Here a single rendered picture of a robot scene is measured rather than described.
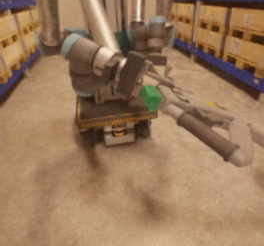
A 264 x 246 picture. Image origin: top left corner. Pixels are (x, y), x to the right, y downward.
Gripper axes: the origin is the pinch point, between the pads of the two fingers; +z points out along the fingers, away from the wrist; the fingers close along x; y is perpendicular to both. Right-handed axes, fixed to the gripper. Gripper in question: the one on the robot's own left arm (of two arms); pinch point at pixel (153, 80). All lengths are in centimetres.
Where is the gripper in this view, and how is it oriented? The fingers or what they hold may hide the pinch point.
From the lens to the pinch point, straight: 118.2
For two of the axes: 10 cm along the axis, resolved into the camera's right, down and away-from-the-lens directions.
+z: -0.5, 9.9, 1.1
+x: 10.0, 0.5, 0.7
